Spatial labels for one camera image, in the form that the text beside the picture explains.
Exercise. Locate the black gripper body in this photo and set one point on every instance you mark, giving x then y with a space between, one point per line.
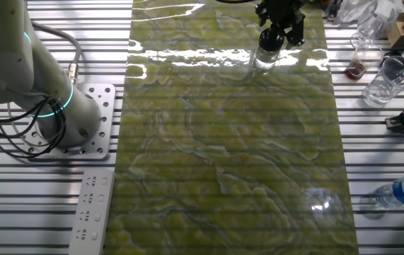
281 10

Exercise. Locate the clear wine glass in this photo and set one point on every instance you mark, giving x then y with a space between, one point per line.
378 17

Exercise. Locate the silver robot mounting plate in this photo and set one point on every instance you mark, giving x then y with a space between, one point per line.
106 117

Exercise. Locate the white power strip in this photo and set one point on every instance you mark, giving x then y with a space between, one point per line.
90 212

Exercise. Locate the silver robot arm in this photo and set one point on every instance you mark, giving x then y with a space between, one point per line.
46 81

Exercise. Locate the crumpled white tissue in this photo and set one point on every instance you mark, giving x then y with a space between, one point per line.
350 10

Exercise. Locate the small clear glass jar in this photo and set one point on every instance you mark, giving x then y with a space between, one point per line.
265 60

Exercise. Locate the green marble pattern mat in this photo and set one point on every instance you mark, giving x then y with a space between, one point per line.
205 159

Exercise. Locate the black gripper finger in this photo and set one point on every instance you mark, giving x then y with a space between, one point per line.
262 14
297 32

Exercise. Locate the glass with brown residue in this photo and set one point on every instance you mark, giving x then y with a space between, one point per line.
355 71

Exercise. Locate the clear plastic measuring cup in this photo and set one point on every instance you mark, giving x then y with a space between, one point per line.
389 83

